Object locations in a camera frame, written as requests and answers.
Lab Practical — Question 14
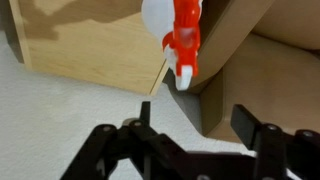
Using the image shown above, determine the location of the white red spray bottle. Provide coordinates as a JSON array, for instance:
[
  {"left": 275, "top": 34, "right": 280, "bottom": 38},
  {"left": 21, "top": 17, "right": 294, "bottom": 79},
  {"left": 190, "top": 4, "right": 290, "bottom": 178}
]
[{"left": 141, "top": 0, "right": 203, "bottom": 91}]

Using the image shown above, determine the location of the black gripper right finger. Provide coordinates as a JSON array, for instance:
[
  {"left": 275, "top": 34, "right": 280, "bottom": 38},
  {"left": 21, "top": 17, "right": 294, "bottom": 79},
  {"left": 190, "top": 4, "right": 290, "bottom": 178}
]
[{"left": 230, "top": 104, "right": 320, "bottom": 180}]

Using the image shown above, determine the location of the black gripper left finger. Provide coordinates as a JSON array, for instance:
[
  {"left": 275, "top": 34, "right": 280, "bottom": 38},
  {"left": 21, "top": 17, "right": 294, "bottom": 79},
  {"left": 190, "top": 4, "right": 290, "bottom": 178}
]
[{"left": 59, "top": 101, "right": 208, "bottom": 180}]

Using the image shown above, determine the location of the wooden cabinet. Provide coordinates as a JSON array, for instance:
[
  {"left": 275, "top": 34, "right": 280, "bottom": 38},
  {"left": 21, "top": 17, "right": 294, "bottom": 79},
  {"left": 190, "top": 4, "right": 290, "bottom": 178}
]
[{"left": 6, "top": 0, "right": 168, "bottom": 95}]

